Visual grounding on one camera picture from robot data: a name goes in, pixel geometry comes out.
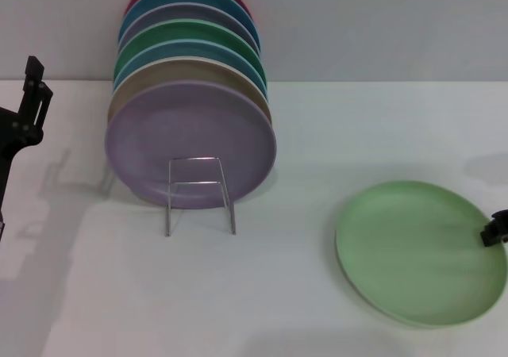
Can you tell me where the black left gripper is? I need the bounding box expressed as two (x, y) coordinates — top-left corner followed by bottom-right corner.
(0, 55), (54, 244)

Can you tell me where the light green plate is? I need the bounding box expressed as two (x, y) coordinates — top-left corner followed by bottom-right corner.
(334, 179), (508, 330)

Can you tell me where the beige plate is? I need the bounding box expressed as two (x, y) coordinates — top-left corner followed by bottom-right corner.
(106, 56), (273, 125)

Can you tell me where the lilac purple plate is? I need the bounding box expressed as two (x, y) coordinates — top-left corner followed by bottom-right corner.
(104, 79), (278, 210)

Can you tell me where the light blue plate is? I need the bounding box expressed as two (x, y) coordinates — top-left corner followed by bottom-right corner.
(112, 38), (269, 92)

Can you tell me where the dark green plate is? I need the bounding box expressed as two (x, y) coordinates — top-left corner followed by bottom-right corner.
(114, 18), (266, 83)

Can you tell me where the grey lavender plate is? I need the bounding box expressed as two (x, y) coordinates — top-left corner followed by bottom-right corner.
(117, 2), (261, 53)

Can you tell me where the metal wire plate rack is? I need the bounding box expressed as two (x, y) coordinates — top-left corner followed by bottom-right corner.
(102, 156), (237, 238)

